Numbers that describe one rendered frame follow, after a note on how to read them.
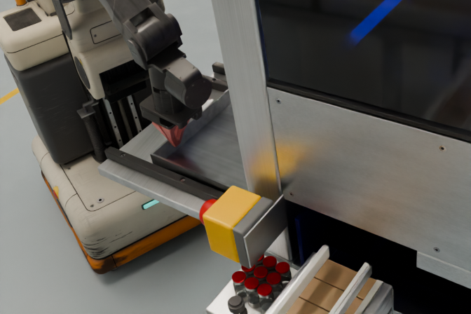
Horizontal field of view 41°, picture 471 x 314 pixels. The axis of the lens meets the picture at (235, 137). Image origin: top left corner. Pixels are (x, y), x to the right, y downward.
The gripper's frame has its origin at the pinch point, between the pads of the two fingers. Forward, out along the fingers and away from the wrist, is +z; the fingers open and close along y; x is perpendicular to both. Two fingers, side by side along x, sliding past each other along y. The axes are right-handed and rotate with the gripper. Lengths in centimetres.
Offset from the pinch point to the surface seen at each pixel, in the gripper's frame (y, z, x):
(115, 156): -8.6, 1.8, -8.5
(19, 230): -104, 104, 7
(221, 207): 27.5, -16.2, -19.2
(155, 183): 2.5, 2.2, -9.2
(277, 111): 32.4, -30.8, -12.4
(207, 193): 14.4, -1.4, -8.0
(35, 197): -114, 105, 22
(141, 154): -5.8, 3.2, -4.2
